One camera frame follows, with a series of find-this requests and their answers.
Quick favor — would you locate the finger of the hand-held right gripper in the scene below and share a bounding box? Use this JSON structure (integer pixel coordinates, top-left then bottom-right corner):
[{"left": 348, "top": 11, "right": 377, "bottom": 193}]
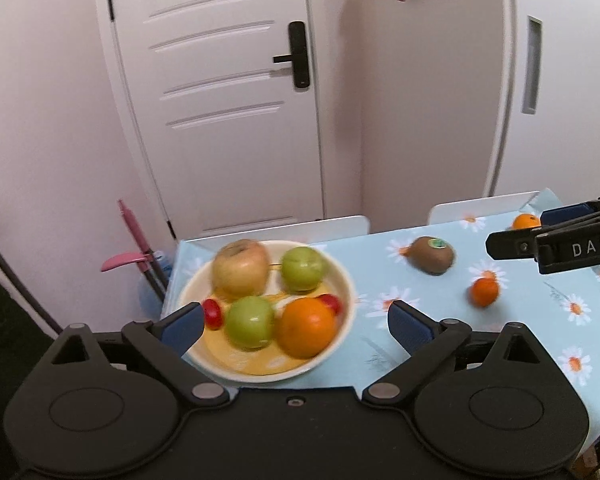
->
[
  {"left": 540, "top": 196, "right": 600, "bottom": 228},
  {"left": 485, "top": 210, "right": 600, "bottom": 275}
]

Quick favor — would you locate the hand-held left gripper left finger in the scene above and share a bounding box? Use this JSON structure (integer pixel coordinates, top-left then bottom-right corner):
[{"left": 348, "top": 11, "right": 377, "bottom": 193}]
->
[{"left": 44, "top": 301, "right": 231, "bottom": 408}]

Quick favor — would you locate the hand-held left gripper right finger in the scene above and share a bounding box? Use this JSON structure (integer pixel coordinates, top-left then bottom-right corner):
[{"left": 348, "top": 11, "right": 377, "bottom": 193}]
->
[{"left": 361, "top": 300, "right": 556, "bottom": 408}]

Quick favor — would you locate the green apple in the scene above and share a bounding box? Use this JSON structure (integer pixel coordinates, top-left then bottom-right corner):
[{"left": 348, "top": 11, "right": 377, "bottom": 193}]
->
[
  {"left": 223, "top": 296, "right": 276, "bottom": 351},
  {"left": 280, "top": 245, "right": 326, "bottom": 294}
]

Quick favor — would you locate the cream plate with yellow cartoon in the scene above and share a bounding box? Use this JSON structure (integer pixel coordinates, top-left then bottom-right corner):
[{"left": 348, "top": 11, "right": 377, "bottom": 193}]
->
[{"left": 176, "top": 240, "right": 357, "bottom": 384}]

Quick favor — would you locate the yellow apple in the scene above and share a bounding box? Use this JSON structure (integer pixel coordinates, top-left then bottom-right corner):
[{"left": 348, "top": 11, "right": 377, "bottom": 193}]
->
[{"left": 211, "top": 239, "right": 271, "bottom": 297}]

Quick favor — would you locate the blue daisy print tablecloth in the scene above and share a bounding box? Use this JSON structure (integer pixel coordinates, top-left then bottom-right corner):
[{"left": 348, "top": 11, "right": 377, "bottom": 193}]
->
[{"left": 160, "top": 187, "right": 600, "bottom": 433}]

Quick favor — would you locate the brown kiwi with green sticker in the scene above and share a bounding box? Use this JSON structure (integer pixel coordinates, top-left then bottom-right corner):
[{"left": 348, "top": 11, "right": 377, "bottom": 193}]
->
[{"left": 407, "top": 236, "right": 455, "bottom": 276}]

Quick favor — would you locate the small tangerine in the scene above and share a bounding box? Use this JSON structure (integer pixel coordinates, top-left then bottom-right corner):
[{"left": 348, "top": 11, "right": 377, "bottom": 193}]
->
[{"left": 469, "top": 277, "right": 500, "bottom": 308}]

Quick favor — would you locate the white chair back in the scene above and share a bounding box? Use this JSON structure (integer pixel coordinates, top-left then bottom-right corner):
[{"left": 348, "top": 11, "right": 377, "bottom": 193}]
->
[
  {"left": 427, "top": 191, "right": 541, "bottom": 226},
  {"left": 180, "top": 215, "right": 371, "bottom": 256}
]

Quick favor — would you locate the white sliding closet door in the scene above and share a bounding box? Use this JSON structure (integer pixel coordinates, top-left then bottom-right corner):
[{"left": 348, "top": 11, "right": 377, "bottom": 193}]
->
[{"left": 485, "top": 0, "right": 600, "bottom": 201}]

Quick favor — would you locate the white panelled door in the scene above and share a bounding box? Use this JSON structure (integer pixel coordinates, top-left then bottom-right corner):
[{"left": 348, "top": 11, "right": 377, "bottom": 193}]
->
[{"left": 92, "top": 0, "right": 326, "bottom": 238}]

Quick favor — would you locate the dark cloth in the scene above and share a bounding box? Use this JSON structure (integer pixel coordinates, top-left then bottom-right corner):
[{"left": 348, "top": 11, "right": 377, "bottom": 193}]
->
[{"left": 0, "top": 257, "right": 56, "bottom": 480}]

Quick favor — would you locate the grey recessed door handle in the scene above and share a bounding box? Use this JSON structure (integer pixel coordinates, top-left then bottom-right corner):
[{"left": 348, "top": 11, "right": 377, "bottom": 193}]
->
[{"left": 521, "top": 15, "right": 543, "bottom": 114}]

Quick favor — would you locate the black cable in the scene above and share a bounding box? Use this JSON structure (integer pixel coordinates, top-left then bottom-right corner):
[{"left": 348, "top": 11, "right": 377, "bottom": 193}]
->
[{"left": 0, "top": 220, "right": 63, "bottom": 336}]

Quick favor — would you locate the black door lock handle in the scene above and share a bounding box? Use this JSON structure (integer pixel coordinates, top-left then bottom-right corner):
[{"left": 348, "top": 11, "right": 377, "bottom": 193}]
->
[{"left": 273, "top": 21, "right": 311, "bottom": 90}]

